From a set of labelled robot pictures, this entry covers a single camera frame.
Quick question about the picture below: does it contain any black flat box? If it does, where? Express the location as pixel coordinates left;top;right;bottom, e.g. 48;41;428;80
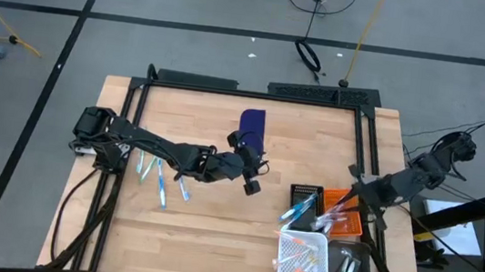
156;67;240;93

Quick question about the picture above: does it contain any black perforated box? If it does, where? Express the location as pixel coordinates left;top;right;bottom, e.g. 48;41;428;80
267;76;384;111

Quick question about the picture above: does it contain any silver metal bracket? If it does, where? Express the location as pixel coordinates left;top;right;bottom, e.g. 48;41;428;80
71;141;98;157

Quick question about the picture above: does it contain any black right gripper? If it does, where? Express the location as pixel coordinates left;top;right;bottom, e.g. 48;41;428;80
331;163;398;232

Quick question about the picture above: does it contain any white box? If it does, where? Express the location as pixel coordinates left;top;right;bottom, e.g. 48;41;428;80
417;197;485;260

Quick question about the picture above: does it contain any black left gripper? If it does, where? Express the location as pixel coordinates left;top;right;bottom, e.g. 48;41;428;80
207;127;272;199

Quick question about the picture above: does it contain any black perforated plastic basket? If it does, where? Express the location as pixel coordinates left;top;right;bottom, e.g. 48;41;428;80
285;182;328;234

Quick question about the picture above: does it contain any purple flat mat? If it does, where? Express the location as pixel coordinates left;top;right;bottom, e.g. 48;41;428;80
236;106;269;156

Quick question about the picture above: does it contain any yellow hanging cable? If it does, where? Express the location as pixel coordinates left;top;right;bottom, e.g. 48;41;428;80
338;0;390;93

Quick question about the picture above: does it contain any black desk beam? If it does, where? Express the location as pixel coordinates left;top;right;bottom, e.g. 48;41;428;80
412;178;485;237

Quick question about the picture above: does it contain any black hanging cable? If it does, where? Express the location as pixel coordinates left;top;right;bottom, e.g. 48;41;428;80
289;0;331;86

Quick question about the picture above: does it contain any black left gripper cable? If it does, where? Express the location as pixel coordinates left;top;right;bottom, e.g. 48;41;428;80
232;128;275;176

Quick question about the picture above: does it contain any black cable clump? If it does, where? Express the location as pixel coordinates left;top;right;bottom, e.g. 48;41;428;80
410;239;453;271

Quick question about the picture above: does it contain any purple toothbrush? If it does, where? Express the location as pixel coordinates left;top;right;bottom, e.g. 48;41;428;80
321;193;350;227
308;213;349;237

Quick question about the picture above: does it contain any orange perforated plastic basket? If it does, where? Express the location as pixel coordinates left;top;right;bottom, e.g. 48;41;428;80
318;186;368;241

